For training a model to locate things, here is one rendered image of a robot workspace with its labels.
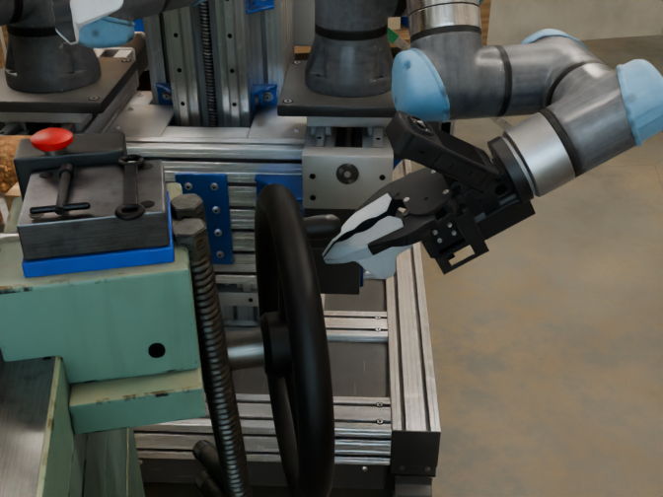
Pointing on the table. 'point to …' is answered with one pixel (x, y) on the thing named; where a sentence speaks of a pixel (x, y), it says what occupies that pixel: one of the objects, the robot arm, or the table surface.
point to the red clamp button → (51, 139)
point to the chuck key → (62, 195)
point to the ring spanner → (130, 188)
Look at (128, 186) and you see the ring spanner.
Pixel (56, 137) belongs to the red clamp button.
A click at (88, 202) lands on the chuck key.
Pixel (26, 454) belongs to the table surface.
